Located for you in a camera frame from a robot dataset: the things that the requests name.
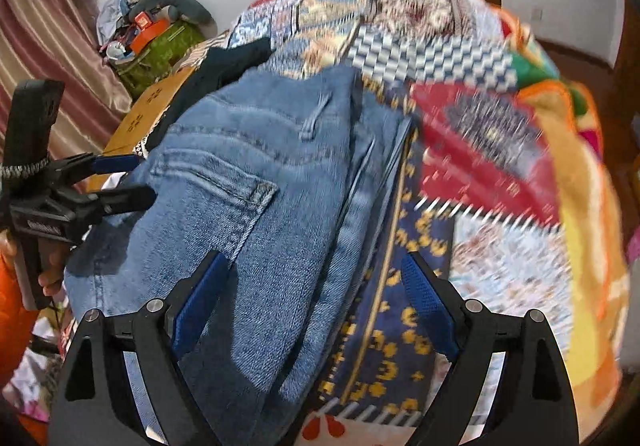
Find brown cardboard box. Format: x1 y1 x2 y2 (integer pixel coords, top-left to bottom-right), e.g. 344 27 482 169
84 65 198 195

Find grey plush pillow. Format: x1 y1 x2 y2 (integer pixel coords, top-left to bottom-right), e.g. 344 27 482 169
127 0 218 37

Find blue denim jeans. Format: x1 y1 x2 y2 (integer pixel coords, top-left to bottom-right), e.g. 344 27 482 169
64 65 409 445

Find orange yellow fleece blanket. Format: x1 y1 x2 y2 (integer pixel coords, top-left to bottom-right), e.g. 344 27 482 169
494 4 632 442

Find striped pink curtain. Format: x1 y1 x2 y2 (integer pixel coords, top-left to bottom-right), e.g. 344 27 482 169
1 0 131 159

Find green patterned bag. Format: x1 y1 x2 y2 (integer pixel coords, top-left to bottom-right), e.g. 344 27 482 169
111 21 204 100

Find pile of clothes on bag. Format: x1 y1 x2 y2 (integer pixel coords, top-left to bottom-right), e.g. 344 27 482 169
96 0 140 62

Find dark navy folded garment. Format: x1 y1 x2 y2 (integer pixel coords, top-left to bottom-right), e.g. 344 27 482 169
144 36 274 153

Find orange sleeve forearm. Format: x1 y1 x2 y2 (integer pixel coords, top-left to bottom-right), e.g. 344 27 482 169
0 259 39 388

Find colourful patchwork bedspread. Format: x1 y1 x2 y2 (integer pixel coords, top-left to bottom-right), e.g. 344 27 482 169
195 0 574 445

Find person's left hand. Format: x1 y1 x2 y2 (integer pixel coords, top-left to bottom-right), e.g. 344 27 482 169
1 229 70 296

